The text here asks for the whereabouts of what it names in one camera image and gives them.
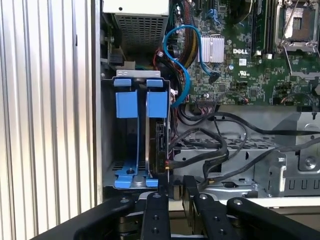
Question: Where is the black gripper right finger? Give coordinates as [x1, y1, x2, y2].
[183, 175, 320, 240]

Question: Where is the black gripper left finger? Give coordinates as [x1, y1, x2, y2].
[29, 174, 172, 240]

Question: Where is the black disk wire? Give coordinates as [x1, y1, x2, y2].
[169, 143, 320, 201]

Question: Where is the hard disk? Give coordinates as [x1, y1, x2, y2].
[144, 78, 173, 189]

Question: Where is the empty blue disk carrier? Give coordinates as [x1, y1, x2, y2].
[113, 78, 140, 190]

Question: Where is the metal disk bay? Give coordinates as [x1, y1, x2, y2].
[101, 69, 173, 192]

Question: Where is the black RAM slot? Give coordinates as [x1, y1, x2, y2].
[251, 0, 260, 57]
[264, 0, 275, 57]

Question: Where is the black PC case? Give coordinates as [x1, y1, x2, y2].
[91, 0, 320, 216]

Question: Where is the green motherboard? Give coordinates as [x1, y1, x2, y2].
[169, 0, 320, 107]

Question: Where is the metal socket cover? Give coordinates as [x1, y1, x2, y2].
[282, 41, 320, 81]

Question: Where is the silver chipset heatsink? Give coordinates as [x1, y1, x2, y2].
[198, 34, 225, 63]

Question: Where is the silver power supply unit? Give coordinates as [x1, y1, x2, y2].
[102, 0, 171, 55]

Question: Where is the CPU socket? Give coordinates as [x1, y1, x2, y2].
[274, 0, 320, 54]

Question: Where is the black power wire with connector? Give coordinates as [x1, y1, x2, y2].
[169, 127, 230, 185]

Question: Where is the thick black cable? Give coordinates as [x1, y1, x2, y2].
[211, 113, 320, 137]

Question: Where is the blue wire with black plug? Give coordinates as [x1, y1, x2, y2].
[191, 24, 220, 84]

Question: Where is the looped blue data wire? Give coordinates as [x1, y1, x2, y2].
[163, 26, 191, 109]

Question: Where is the braided cable bundle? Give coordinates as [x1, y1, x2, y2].
[178, 0, 200, 70]

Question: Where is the wire locking lever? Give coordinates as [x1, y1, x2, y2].
[283, 0, 301, 35]

